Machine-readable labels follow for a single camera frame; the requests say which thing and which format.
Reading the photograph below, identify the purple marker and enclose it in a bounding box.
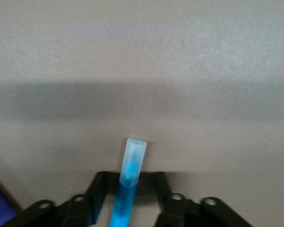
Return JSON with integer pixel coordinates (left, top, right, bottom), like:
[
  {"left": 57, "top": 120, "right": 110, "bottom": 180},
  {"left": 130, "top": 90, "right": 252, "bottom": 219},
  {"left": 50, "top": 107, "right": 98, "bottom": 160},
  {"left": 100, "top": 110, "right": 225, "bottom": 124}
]
[{"left": 0, "top": 179, "right": 18, "bottom": 227}]

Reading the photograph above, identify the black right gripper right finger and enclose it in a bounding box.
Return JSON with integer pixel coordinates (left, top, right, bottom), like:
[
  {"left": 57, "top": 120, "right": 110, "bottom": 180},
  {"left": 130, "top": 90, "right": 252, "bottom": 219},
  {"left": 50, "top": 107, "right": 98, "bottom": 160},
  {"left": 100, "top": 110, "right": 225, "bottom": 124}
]
[{"left": 154, "top": 171, "right": 254, "bottom": 227}]

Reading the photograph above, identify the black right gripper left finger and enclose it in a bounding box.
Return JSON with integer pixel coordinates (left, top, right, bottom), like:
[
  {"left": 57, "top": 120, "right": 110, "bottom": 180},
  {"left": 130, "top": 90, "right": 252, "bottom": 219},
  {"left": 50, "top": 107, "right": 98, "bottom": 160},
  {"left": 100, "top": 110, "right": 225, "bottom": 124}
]
[{"left": 4, "top": 171, "right": 109, "bottom": 227}]

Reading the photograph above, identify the blue marker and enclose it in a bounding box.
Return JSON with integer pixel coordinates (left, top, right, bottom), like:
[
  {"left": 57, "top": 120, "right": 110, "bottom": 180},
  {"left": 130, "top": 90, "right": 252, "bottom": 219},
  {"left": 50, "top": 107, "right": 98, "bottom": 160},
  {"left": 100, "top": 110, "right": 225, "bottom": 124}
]
[{"left": 109, "top": 138, "right": 148, "bottom": 227}]

